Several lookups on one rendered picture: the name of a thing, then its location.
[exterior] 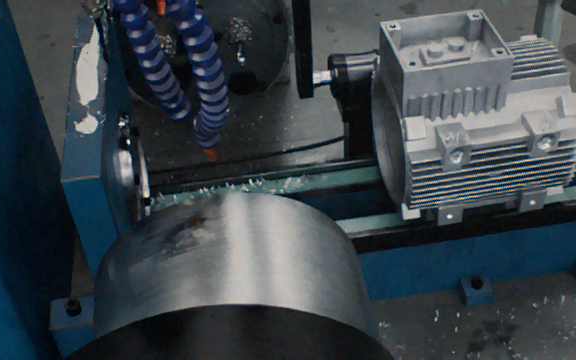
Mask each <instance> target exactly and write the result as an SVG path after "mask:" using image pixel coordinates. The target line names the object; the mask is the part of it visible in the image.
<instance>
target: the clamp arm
mask: <svg viewBox="0 0 576 360"><path fill-rule="evenodd" d="M291 10H292V29H293V37H289V46H290V50H291V53H294V63H295V82H297V90H298V93H299V97H300V99H306V98H313V97H314V90H315V88H319V87H320V86H315V85H317V84H320V81H319V79H317V80H315V82H314V78H316V77H319V74H318V73H313V72H318V71H313V54H312V28H311V2H310V0H291Z"/></svg>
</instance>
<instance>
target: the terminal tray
mask: <svg viewBox="0 0 576 360"><path fill-rule="evenodd" d="M457 35H458V37H457ZM445 37H447V38H450V39H447V38H445ZM442 38H443V43H442V44H440V43H441V41H442V40H441V39H442ZM462 38H463V39H462ZM446 39H447V41H448V42H447V43H446V42H445V40H446ZM464 40H465V42H464ZM426 41H427V43H426ZM434 41H435V43H434ZM470 41H471V43H469V42H470ZM411 42H412V43H411ZM429 42H430V44H429ZM437 42H438V44H437ZM444 42H445V43H444ZM478 42H479V44H478ZM413 43H416V44H413ZM424 43H426V44H427V45H426V46H425V44H424ZM466 43H467V44H466ZM465 44H466V46H465ZM472 44H474V47H475V45H476V48H473V50H474V54H472V53H471V49H472V46H473V45H472ZM477 44H478V46H477ZM409 45H410V46H409ZM468 46H469V47H468ZM409 47H410V49H411V50H409ZM465 47H466V48H467V47H468V49H466V48H465ZM402 48H403V50H404V51H403V50H402ZM417 48H419V49H417ZM470 48H471V49H470ZM406 51H409V52H406ZM481 51H483V52H484V53H483V52H482V53H481ZM379 52H380V67H379V72H380V73H383V74H384V75H385V76H386V78H387V79H388V81H389V83H390V85H391V88H392V90H393V93H394V96H395V100H396V104H397V107H399V111H400V116H401V120H403V119H404V118H406V117H413V116H420V115H423V116H424V118H425V119H427V118H429V120H430V121H431V122H434V121H435V117H441V119H442V120H446V119H447V116H448V115H451V116H452V118H454V119H456V118H457V117H458V114H461V113H462V115H463V116H464V117H467V116H468V114H469V112H473V114H474V115H476V116H477V115H478V114H479V111H482V110H483V111H484V113H485V114H488V113H489V112H490V109H494V110H495V112H499V111H500V109H501V108H503V107H506V102H507V98H506V96H507V90H508V87H509V83H510V76H511V70H512V65H513V59H514V56H513V55H512V53H511V52H510V50H509V49H508V47H507V46H506V44H505V43H504V42H503V40H502V39H501V37H500V36H499V34H498V33H497V31H496V30H495V29H494V26H493V25H492V23H491V22H490V20H489V19H488V17H487V16H486V15H485V13H484V12H483V10H482V9H478V10H470V11H463V12H456V13H448V14H441V15H434V16H426V17H419V18H411V19H404V20H396V21H389V22H382V23H380V43H379ZM412 52H413V54H411V53H412ZM483 54H484V55H483ZM470 55H471V56H473V57H471V56H470ZM482 55H483V56H482ZM486 55H487V57H486ZM480 56H482V57H480ZM409 57H410V59H409ZM415 59H417V60H415ZM380 76H381V79H382V81H383V83H384V85H385V88H386V90H387V92H388V94H389V97H390V100H391V102H392V104H393V107H394V109H395V111H396V113H398V116H399V112H398V110H397V108H396V104H395V101H394V97H393V94H392V91H391V89H390V86H389V84H388V82H387V81H386V79H385V78H384V77H383V76H382V75H380ZM400 116H399V118H400Z"/></svg>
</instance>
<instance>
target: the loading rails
mask: <svg viewBox="0 0 576 360"><path fill-rule="evenodd" d="M575 169H576V167H575ZM306 174H307V175H306ZM573 174H574V177H572V178H571V179H572V182H569V185H567V186H562V187H563V194H559V195H553V196H546V197H545V201H544V205H543V208H540V209H534V211H528V212H521V213H520V212H519V211H518V209H517V207H513V209H506V210H502V208H501V205H500V203H494V204H487V206H480V207H474V208H468V209H463V215H462V221H461V222H459V223H452V224H446V225H440V226H437V225H436V223H435V220H428V221H424V220H423V218H422V216H420V217H419V218H414V219H407V220H400V219H399V215H398V212H395V211H394V209H393V208H392V205H391V204H390V200H389V196H387V191H385V185H383V180H382V174H381V173H380V166H379V162H378V157H377V155H374V154H371V155H364V156H355V157H348V158H341V159H334V160H325V161H318V162H311V163H303V164H295V165H288V166H281V167H273V169H266V170H258V171H250V172H243V173H236V174H228V175H220V176H213V177H206V178H199V179H190V180H183V181H176V182H168V183H161V184H153V185H148V188H149V196H150V198H152V197H153V199H154V205H156V206H153V205H152V203H151V205H152V206H151V207H150V214H152V213H155V212H157V211H159V209H160V207H161V209H164V208H166V206H169V205H168V204H170V205H171V199H172V201H173V202H174V204H175V203H178V202H179V200H180V202H183V200H185V198H186V199H188V197H189V199H190V198H191V196H192V197H193V196H194V197H200V196H204V195H207V194H208V192H209V195H210V194H218V191H219V193H228V191H229V188H230V187H233V184H234V187H233V188H236V189H233V188H231V190H230V191H229V192H244V191H247V190H246V189H245V190H243V189H242V188H241V187H243V186H245V187H246V188H247V189H248V190H249V191H252V192H253V193H265V194H267V193H268V191H267V190H273V189H274V190H275V189H276V191H274V192H275V193H274V192H273V193H274V194H273V193H272V191H269V193H268V194H272V195H278V196H282V197H286V198H290V200H293V201H298V202H300V203H303V204H306V205H308V206H310V207H312V208H314V209H316V210H318V211H320V212H322V213H323V214H325V215H326V216H329V217H330V218H332V219H333V220H334V221H335V222H336V223H337V224H338V225H340V226H341V227H342V229H343V230H344V231H345V232H346V234H347V236H348V237H349V239H350V240H351V242H352V244H353V246H354V248H355V251H356V254H357V258H358V261H359V265H360V268H361V273H362V276H363V280H365V282H364V283H366V287H367V290H368V294H369V297H370V301H373V300H380V299H386V298H393V297H400V296H407V295H414V294H420V293H427V292H434V291H440V290H447V289H455V288H458V290H459V292H460V295H461V297H462V300H463V302H464V305H465V306H473V305H479V304H486V303H492V302H493V301H494V295H495V291H494V289H493V287H492V285H491V282H494V281H501V280H508V279H514V278H521V277H527V276H535V275H542V274H548V273H555V272H562V271H563V270H568V269H573V271H574V274H575V276H576V172H574V173H573ZM303 175H305V177H304V176H303ZM288 176H289V179H288ZM290 176H291V177H292V178H290ZM309 176H312V178H313V180H312V178H310V177H309ZM260 177H261V178H262V179H263V180H266V181H263V180H262V182H261V178H260ZM308 177H309V178H308ZM299 178H301V180H300V181H299V183H300V184H303V183H304V184H303V185H304V186H303V185H299V184H298V180H299ZM303 178H304V179H303ZM306 178H308V179H306ZM257 179H258V183H257ZM269 179H270V180H269ZM287 179H288V183H287V187H288V188H287V189H286V188H285V187H284V183H285V185H286V181H287ZM249 180H251V182H252V184H253V186H251V184H250V181H249ZM268 180H269V182H268ZM289 180H290V182H289ZM303 180H304V181H303ZM307 180H308V182H307ZM278 181H280V183H278ZM301 181H302V182H301ZM260 182H261V184H260V186H259V183H260ZM275 182H276V183H278V184H280V185H277V184H276V183H275ZM292 182H293V185H294V186H295V187H294V186H293V185H292ZM306 182H307V183H309V184H307V183H306ZM226 183H227V184H228V186H229V185H230V186H229V187H227V186H226ZM305 183H306V184H305ZM243 184H244V185H243ZM254 184H256V186H255V185H254ZM263 185H264V188H267V190H266V189H262V188H263ZM298 185H299V186H300V188H299V186H298ZM213 186H214V188H213V191H215V192H213V191H212V189H211V188H212V187H213ZM218 186H220V189H219V187H218ZM254 186H255V187H254ZM204 187H205V188H206V190H207V188H208V191H206V190H205V189H204ZM256 187H257V188H256ZM308 187H309V190H308ZM184 188H185V192H186V191H188V192H186V193H185V192H184V193H182V192H183V191H184ZM195 188H196V189H199V190H200V188H201V189H202V192H203V193H201V190H200V192H199V190H196V189H195ZM240 188H241V189H242V190H240V191H239V189H240ZM281 189H282V191H281ZM286 190H287V191H290V192H287V191H286ZM159 191H160V192H161V194H162V195H163V196H164V198H165V199H164V198H163V197H162V198H161V195H160V193H159ZM259 191H261V192H259ZM175 192H176V193H175ZM198 192H199V193H198ZM157 194H159V197H160V198H161V200H159V199H158V198H159V197H158V195H157ZM190 194H191V196H190ZM174 195H175V196H176V198H178V197H179V198H178V202H177V199H176V202H175V197H174ZM163 199H164V200H165V204H164V200H163ZM157 200H158V201H157ZM160 201H163V205H162V206H159V207H157V205H159V204H160ZM180 202H179V203H180ZM166 203H167V205H166ZM174 204H173V205H174ZM160 205H161V204H160ZM161 209H160V210H161Z"/></svg>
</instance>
